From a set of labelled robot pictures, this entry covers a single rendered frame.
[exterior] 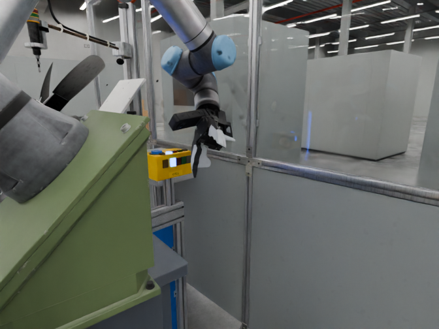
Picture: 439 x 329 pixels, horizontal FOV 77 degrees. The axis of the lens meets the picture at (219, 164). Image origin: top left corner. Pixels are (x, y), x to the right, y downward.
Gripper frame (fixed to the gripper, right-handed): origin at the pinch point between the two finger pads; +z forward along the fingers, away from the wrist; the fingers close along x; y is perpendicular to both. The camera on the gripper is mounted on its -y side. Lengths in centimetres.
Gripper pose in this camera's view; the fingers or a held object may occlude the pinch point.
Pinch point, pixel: (206, 163)
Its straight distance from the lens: 68.8
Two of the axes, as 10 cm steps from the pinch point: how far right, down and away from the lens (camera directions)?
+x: -5.3, 5.1, 6.7
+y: 8.4, 2.3, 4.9
